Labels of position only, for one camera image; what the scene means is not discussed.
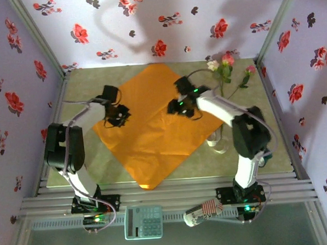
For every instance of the orange wrapping paper sheet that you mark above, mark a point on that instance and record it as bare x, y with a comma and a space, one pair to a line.
153, 145

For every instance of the white satin ribbon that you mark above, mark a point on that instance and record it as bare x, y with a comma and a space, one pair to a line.
217, 146

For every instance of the white and pink rose stem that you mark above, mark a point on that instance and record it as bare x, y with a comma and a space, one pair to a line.
227, 60

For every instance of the small pink rose stem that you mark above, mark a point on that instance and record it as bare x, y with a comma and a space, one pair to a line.
250, 70

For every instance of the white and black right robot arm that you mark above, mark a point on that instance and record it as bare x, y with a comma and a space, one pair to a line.
220, 108

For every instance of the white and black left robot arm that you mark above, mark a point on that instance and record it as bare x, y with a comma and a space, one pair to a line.
78, 176

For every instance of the pale green desk calculator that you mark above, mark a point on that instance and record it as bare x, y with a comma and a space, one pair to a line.
143, 222

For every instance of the aluminium frame side rail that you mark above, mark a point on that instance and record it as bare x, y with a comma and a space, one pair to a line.
57, 111
271, 95

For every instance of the narrow aluminium frame beam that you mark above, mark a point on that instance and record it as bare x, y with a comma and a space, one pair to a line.
196, 182

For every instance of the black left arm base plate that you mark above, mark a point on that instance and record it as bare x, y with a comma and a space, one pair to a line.
112, 202

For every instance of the wide aluminium frame beam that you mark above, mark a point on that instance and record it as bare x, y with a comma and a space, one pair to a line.
170, 199

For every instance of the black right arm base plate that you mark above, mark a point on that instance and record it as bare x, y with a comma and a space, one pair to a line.
225, 196

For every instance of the aluminium frame post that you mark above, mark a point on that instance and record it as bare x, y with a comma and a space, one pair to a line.
39, 38
275, 26

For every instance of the aluminium frame leg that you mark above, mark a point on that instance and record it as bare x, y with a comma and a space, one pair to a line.
18, 240
321, 224

